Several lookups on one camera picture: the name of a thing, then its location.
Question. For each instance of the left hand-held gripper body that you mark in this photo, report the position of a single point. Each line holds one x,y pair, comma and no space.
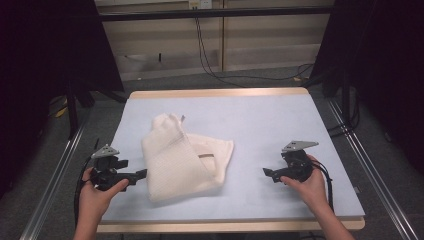
106,173

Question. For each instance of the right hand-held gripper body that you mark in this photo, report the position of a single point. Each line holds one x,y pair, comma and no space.
297,166

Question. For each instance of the white towel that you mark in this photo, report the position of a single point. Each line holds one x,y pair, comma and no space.
176,163

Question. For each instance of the person's right hand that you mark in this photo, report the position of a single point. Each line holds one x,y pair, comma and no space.
313,190

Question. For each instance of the person's left hand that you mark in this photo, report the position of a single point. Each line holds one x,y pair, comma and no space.
93,200

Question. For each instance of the small black stick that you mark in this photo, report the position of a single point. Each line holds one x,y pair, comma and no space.
97,144

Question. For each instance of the light blue foam mat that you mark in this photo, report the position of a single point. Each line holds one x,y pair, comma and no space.
260,126

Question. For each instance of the black stand leg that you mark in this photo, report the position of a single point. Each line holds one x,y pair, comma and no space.
71,113

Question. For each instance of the yellow object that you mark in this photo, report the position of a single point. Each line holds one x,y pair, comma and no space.
61,112

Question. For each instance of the wooden table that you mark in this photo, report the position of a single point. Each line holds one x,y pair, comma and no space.
216,92

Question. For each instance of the black curtain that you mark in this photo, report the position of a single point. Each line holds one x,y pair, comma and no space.
383,66
50,50

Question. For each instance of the black horizontal bar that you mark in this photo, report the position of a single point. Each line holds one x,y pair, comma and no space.
213,13

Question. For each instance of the metal floor rail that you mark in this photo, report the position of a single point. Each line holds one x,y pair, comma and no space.
373,180
53,186

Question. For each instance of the white wall socket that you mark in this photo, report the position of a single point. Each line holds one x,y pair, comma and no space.
200,4

